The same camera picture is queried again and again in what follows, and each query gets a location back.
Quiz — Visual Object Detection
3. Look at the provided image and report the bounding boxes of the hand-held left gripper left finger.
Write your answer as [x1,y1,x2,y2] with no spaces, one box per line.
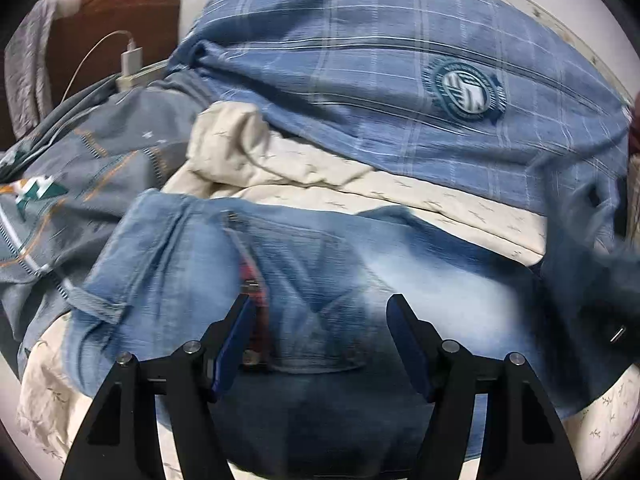
[60,292,258,480]

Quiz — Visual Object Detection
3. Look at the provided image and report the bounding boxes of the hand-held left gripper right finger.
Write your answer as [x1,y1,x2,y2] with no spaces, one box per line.
[386,294,583,480]

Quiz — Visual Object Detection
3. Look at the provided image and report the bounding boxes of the light blue denim pants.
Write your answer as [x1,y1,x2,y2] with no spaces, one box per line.
[65,150,640,463]

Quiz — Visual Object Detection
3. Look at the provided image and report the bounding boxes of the cream leaf-print bedsheet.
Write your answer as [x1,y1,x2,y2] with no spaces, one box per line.
[15,102,638,480]

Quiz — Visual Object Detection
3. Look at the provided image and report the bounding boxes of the grey patterned garment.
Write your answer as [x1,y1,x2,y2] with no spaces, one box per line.
[0,67,206,361]

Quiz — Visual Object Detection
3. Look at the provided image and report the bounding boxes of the white power strip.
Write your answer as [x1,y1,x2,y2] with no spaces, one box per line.
[116,57,173,92]

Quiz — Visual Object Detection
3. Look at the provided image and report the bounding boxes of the blue plaid shirt with badge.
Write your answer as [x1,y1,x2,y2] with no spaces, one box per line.
[167,0,633,221]

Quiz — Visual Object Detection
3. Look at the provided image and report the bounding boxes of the white charger plug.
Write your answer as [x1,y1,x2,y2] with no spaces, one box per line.
[121,37,143,78]

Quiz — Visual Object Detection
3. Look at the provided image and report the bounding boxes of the grey striped cloth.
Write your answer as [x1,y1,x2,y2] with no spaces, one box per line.
[5,0,61,138]

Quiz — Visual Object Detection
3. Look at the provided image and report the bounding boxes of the brown headboard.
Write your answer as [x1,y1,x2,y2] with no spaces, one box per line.
[0,0,181,148]

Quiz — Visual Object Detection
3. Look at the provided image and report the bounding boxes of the white charging cable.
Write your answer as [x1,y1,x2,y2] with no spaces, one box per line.
[62,30,136,111]

